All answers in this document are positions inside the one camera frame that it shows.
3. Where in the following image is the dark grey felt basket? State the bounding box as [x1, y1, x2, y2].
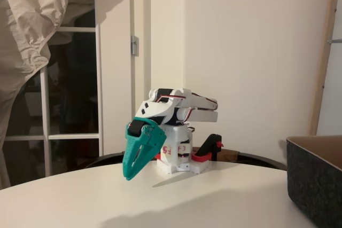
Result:
[285, 136, 342, 228]

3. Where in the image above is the dark brown chair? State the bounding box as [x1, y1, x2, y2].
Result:
[84, 151, 126, 169]

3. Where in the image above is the yellow label marked F3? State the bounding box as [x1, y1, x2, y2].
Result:
[176, 144, 190, 156]

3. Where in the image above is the white framed glass door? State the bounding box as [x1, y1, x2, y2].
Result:
[4, 0, 105, 179]

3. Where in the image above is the silver door hinge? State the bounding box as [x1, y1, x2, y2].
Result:
[130, 35, 139, 57]

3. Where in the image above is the beige crumpled curtain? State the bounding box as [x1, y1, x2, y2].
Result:
[0, 0, 96, 190]

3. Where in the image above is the wooden framed frosted panel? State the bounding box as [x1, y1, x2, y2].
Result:
[307, 0, 342, 137]

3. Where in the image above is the elbow servo wire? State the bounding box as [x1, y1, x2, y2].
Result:
[184, 107, 200, 126]

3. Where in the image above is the wrist servo wire loop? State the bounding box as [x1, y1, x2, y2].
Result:
[157, 93, 188, 105]

